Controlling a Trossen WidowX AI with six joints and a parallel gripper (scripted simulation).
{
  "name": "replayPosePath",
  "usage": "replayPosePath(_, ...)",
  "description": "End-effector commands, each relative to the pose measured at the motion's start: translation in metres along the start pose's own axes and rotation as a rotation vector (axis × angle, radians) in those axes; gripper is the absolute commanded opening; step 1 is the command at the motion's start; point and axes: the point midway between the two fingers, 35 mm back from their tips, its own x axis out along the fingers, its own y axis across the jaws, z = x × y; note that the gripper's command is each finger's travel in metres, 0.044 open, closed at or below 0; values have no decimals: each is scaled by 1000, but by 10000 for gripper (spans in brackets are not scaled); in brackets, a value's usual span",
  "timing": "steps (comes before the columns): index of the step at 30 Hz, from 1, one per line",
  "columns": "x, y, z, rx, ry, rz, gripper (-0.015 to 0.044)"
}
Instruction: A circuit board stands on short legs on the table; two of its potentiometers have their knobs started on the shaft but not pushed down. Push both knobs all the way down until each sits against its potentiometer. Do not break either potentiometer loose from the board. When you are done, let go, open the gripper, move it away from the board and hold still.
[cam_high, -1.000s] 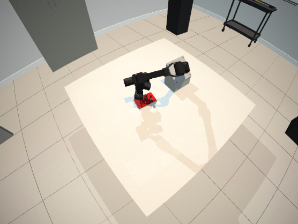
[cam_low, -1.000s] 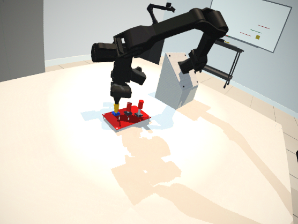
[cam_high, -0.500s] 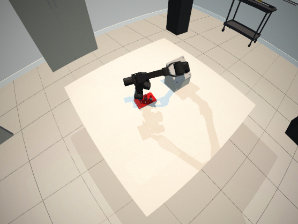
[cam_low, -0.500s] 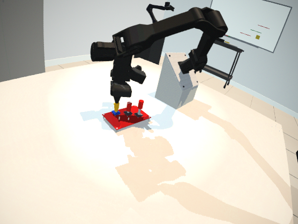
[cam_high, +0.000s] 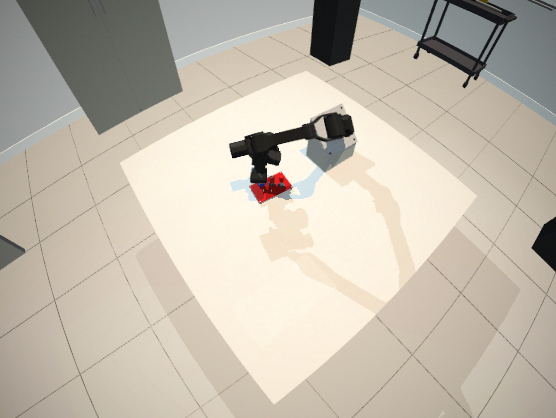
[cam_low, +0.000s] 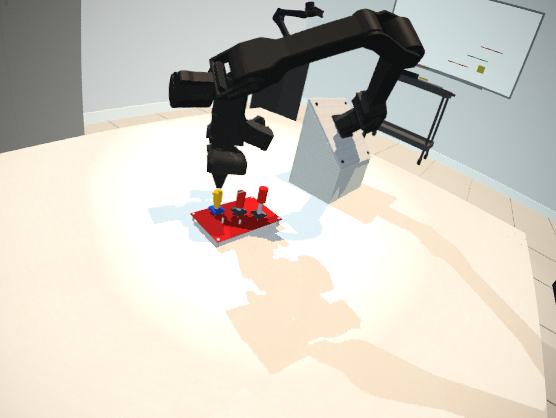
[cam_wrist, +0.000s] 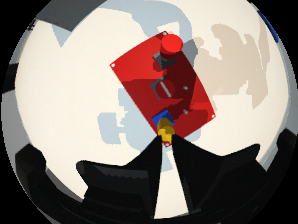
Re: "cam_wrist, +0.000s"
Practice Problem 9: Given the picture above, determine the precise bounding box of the red circuit board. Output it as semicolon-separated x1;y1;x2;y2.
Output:
109;31;216;148

